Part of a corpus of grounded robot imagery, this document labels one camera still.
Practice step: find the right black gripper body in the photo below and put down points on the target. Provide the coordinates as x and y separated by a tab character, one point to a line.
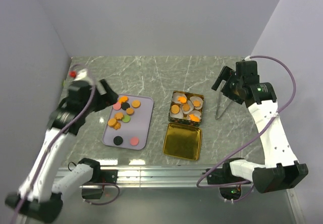
231	89

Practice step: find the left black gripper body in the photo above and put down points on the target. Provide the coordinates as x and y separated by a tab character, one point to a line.
99	101

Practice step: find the metal tongs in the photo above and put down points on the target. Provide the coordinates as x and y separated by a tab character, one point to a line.
223	104

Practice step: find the round tan biscuit top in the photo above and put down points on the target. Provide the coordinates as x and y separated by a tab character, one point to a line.
136	103

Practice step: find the round tan biscuit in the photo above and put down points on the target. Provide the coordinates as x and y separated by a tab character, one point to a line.
175	109
112	122
136	103

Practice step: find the orange flower cookie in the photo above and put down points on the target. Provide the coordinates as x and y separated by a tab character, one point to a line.
196	103
118	116

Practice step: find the black sandwich cookie bottom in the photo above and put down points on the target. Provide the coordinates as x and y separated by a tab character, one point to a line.
118	140

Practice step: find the black sandwich cookie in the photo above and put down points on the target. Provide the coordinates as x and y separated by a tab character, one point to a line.
125	105
118	140

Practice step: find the orange fish cookie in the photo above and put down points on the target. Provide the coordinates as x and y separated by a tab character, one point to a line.
182	99
123	99
194	118

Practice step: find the green cookie tin box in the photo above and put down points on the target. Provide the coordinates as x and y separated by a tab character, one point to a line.
184	120

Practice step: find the orange round cookie bottom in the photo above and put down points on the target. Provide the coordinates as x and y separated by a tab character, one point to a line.
186	107

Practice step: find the orange round cookie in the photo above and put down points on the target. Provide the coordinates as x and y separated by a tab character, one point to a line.
130	111
186	107

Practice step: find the gold tin lid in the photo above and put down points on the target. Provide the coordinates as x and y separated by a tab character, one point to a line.
182	141

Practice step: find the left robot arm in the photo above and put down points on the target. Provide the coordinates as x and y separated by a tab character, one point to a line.
39	197

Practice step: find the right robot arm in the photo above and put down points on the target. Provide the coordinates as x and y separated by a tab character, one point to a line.
281	169

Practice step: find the pink sandwich cookie top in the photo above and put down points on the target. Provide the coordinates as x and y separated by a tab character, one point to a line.
117	106

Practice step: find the pink sandwich cookie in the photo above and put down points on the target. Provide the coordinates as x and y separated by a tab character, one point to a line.
117	106
134	141

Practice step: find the orange fish cookie top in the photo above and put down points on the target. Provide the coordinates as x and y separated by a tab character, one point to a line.
123	99

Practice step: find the black sandwich cookie top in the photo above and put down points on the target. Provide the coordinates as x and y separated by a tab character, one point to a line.
125	105

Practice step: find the orange swirl cookie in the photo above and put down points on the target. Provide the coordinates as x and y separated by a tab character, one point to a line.
117	126

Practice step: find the green macaron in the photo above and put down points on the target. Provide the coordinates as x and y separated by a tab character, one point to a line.
126	118

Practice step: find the orange round cookie middle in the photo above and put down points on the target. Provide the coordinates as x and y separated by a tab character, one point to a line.
130	111

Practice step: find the white paper cup two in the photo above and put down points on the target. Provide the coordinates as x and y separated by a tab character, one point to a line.
193	98

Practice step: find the purple plastic tray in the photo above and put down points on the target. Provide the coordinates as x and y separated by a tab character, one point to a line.
137	127

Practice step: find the white paper cup five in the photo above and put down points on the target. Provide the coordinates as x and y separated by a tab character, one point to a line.
197	113

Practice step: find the white paper cup three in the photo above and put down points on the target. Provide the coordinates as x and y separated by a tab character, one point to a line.
191	105

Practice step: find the white paper cup one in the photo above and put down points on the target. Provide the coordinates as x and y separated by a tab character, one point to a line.
175	96

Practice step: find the pink sandwich cookie bottom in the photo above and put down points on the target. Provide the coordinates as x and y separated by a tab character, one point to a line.
134	141

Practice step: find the white paper cup four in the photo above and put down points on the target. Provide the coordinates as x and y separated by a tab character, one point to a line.
180	115

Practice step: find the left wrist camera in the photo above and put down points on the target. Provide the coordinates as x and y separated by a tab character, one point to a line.
80	75

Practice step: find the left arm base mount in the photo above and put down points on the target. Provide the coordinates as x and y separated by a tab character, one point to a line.
96	189

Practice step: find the aluminium rail frame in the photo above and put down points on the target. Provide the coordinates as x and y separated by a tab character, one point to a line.
162	176

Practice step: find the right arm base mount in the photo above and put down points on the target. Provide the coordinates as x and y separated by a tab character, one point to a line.
233	192

